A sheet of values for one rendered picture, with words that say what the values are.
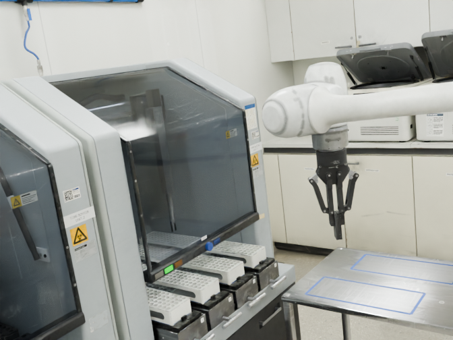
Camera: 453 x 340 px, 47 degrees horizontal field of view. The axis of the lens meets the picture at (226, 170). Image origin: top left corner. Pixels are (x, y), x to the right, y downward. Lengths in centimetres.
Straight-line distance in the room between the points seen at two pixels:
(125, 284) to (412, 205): 250
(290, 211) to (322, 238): 33
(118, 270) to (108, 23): 177
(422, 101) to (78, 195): 88
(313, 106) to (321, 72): 17
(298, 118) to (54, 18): 191
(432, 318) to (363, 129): 225
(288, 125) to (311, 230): 303
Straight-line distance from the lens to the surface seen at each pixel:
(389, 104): 111
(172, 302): 174
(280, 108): 110
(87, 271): 149
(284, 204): 414
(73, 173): 143
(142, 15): 323
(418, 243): 380
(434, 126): 356
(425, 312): 166
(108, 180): 151
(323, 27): 407
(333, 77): 127
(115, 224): 153
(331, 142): 129
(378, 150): 374
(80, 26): 291
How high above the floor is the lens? 161
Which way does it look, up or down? 12 degrees down
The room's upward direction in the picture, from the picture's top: 7 degrees counter-clockwise
